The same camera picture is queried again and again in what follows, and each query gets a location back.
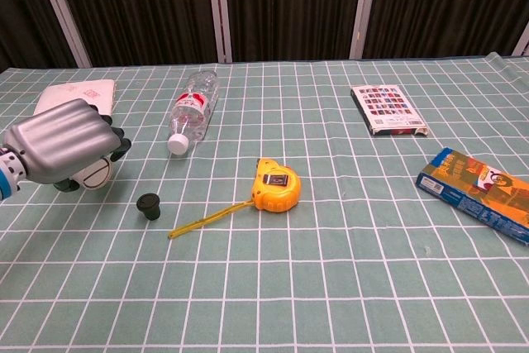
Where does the black box with picture grid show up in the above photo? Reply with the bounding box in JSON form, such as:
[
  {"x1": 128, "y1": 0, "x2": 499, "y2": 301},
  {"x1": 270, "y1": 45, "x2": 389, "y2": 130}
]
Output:
[{"x1": 350, "y1": 84, "x2": 430, "y2": 138}]

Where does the white folded cloth red print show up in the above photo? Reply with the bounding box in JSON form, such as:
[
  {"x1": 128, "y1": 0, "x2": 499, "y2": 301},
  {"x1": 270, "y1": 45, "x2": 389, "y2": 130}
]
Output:
[{"x1": 32, "y1": 78, "x2": 117, "y2": 117}]

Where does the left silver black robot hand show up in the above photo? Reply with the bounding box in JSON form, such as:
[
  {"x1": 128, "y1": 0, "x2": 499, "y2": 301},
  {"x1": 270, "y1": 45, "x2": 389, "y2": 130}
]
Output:
[{"x1": 2, "y1": 98, "x2": 132, "y2": 193}]

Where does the green white checked tablecloth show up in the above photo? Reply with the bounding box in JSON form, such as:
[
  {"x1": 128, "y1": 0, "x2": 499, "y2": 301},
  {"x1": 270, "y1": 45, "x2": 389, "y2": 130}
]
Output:
[{"x1": 0, "y1": 51, "x2": 529, "y2": 353}]

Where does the white screen frame post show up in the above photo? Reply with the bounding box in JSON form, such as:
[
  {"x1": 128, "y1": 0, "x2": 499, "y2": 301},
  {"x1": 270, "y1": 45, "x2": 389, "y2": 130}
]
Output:
[
  {"x1": 511, "y1": 24, "x2": 529, "y2": 58},
  {"x1": 31, "y1": 0, "x2": 93, "y2": 69},
  {"x1": 348, "y1": 0, "x2": 380, "y2": 60},
  {"x1": 205, "y1": 0, "x2": 233, "y2": 64}
]

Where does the small black stopper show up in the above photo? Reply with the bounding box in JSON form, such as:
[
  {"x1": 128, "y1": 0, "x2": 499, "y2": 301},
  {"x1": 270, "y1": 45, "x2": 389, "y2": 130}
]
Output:
[{"x1": 136, "y1": 193, "x2": 162, "y2": 222}]

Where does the yellow tape measure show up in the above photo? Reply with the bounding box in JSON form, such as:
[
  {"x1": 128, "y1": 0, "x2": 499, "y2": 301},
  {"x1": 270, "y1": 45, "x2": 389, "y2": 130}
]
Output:
[{"x1": 167, "y1": 157, "x2": 303, "y2": 240}]

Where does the clear plastic water bottle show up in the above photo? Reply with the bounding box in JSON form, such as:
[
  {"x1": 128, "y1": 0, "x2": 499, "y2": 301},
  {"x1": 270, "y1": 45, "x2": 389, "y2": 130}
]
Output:
[{"x1": 166, "y1": 70, "x2": 220, "y2": 156}]

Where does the blue orange flat box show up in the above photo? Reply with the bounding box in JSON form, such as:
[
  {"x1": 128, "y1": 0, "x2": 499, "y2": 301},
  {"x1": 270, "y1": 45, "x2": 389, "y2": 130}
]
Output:
[{"x1": 415, "y1": 146, "x2": 529, "y2": 244}]

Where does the white paper cup green flower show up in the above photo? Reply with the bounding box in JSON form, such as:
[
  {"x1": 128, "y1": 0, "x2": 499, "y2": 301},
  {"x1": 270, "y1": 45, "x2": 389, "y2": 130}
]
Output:
[{"x1": 80, "y1": 156, "x2": 114, "y2": 192}]

